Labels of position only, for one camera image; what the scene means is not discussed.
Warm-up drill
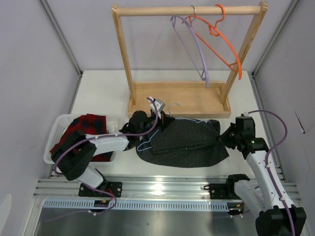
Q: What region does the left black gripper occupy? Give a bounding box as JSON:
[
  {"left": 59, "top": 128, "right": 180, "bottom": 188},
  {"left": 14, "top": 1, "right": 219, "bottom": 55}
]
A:
[{"left": 137, "top": 110, "right": 174, "bottom": 137}]

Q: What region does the aluminium mounting rail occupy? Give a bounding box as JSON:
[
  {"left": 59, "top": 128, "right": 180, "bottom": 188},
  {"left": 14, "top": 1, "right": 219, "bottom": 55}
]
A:
[{"left": 34, "top": 173, "right": 302, "bottom": 204}]

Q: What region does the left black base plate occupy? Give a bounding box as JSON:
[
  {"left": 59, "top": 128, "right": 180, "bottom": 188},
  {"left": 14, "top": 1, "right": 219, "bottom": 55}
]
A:
[{"left": 78, "top": 181, "right": 123, "bottom": 198}]

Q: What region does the dark grey dotted skirt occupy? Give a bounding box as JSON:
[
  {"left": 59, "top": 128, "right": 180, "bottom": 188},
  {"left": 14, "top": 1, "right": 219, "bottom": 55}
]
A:
[{"left": 136, "top": 119, "right": 229, "bottom": 168}]

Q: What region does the white plastic basket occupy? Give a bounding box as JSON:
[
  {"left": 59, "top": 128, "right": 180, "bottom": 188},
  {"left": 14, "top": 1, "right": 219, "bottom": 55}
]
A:
[{"left": 43, "top": 114, "right": 121, "bottom": 164}]

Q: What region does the red plaid garment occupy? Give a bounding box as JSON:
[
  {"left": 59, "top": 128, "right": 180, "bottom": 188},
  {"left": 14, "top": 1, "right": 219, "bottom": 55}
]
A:
[{"left": 50, "top": 114, "right": 108, "bottom": 159}]

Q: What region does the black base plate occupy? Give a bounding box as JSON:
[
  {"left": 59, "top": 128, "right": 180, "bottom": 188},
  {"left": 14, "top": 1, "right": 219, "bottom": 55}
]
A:
[
  {"left": 78, "top": 181, "right": 123, "bottom": 198},
  {"left": 203, "top": 183, "right": 238, "bottom": 200}
]

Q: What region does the white slotted cable duct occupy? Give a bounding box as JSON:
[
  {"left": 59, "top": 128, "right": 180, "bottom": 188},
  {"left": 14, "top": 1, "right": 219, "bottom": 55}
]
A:
[{"left": 43, "top": 199, "right": 241, "bottom": 212}]

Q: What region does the purple plastic hanger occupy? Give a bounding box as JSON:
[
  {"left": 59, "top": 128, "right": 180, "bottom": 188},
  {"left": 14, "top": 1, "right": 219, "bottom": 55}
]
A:
[{"left": 170, "top": 15, "right": 210, "bottom": 89}]

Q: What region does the white cloth in basket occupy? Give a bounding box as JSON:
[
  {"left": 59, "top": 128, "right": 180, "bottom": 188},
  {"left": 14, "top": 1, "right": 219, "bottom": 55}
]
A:
[{"left": 106, "top": 119, "right": 120, "bottom": 134}]

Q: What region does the wooden clothes rack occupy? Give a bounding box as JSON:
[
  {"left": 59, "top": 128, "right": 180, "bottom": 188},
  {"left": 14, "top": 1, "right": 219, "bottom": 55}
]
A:
[{"left": 111, "top": 1, "right": 268, "bottom": 118}]

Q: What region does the orange plastic hanger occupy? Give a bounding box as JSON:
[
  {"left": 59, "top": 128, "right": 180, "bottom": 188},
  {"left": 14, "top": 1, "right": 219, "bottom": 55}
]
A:
[{"left": 182, "top": 4, "right": 242, "bottom": 80}]

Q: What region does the light blue wire hanger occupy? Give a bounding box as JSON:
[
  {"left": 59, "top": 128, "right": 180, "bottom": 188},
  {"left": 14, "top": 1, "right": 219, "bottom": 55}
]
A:
[{"left": 136, "top": 102, "right": 206, "bottom": 152}]

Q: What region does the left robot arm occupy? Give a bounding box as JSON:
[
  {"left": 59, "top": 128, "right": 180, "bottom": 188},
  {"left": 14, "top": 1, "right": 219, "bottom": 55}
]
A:
[{"left": 51, "top": 111, "right": 175, "bottom": 197}]

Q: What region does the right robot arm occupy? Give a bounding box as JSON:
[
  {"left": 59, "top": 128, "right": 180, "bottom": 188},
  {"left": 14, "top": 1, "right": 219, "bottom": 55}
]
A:
[{"left": 219, "top": 115, "right": 307, "bottom": 236}]

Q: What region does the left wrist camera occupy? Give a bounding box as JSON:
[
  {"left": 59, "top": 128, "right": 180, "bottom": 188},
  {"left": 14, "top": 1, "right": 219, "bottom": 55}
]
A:
[{"left": 149, "top": 96, "right": 165, "bottom": 118}]

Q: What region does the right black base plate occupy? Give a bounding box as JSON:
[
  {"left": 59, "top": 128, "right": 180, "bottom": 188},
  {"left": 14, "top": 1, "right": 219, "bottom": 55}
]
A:
[{"left": 203, "top": 183, "right": 238, "bottom": 200}]

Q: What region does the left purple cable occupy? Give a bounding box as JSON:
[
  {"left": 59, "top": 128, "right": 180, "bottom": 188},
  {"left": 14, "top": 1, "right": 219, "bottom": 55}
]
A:
[{"left": 53, "top": 97, "right": 159, "bottom": 214}]

